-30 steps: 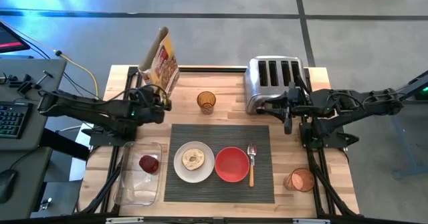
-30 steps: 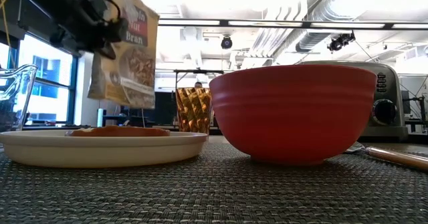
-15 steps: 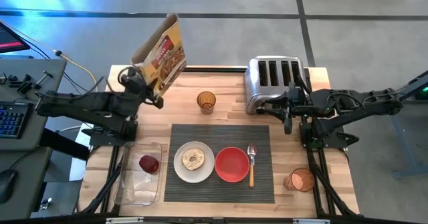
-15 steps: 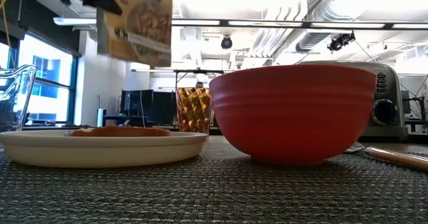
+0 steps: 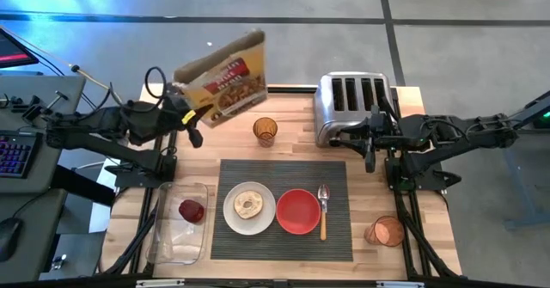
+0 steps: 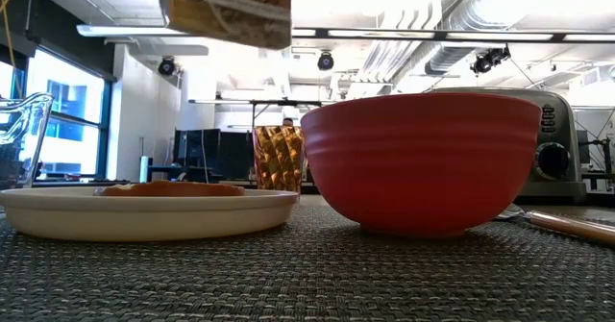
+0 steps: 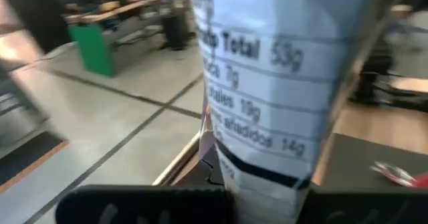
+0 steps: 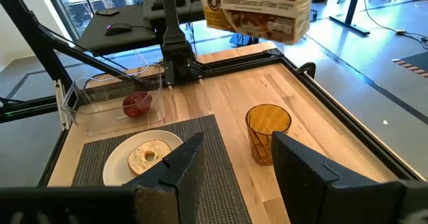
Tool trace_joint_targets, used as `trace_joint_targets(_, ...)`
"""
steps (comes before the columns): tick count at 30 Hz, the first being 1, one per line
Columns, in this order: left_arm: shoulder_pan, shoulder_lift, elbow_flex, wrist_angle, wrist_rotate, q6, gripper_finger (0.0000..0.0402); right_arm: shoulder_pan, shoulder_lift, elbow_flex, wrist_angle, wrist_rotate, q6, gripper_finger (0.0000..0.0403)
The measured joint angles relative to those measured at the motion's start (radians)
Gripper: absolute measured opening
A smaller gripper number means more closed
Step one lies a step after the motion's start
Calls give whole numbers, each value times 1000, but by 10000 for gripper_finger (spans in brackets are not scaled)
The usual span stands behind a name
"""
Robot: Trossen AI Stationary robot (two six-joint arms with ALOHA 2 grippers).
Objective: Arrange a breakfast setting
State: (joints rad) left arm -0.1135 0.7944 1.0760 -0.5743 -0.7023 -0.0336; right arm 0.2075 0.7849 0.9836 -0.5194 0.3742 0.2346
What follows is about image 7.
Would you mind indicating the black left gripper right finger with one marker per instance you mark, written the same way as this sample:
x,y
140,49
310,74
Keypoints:
x,y
364,207

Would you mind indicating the wooden background desk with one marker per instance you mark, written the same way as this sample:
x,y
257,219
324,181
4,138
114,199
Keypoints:
x,y
117,10

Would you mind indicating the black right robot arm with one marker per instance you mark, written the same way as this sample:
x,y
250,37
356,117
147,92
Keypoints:
x,y
371,80

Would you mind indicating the black aluminium table frame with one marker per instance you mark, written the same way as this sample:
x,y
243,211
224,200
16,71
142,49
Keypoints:
x,y
205,170

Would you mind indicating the green panel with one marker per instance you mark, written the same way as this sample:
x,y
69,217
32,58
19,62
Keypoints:
x,y
95,50

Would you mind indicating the red bowl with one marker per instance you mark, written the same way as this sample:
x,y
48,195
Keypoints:
x,y
422,181

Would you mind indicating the dark woven placemat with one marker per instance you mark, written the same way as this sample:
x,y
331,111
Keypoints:
x,y
361,157

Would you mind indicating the raisin nut bran cereal box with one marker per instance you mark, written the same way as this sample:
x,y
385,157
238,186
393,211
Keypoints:
x,y
277,83

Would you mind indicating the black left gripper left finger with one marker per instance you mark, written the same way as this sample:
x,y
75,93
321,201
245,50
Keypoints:
x,y
143,205

